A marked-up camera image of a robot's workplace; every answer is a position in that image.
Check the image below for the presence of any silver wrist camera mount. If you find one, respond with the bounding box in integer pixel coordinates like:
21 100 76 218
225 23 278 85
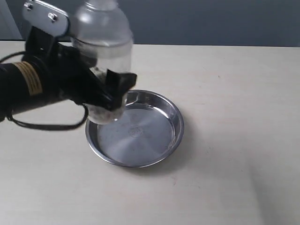
22 0 69 37

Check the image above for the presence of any black cable loop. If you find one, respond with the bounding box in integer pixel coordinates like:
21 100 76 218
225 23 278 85
0 51 89 130

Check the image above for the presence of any clear plastic shaker bottle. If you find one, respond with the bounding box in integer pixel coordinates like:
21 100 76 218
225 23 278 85
69 0 134 125

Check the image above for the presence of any round stainless steel plate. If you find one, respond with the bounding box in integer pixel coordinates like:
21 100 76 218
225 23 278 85
85 90 185 168

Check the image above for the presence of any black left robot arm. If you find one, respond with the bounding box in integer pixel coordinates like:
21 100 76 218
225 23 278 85
0 27 137 117

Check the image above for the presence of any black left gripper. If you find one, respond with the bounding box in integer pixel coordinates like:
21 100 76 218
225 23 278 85
24 26 137 112

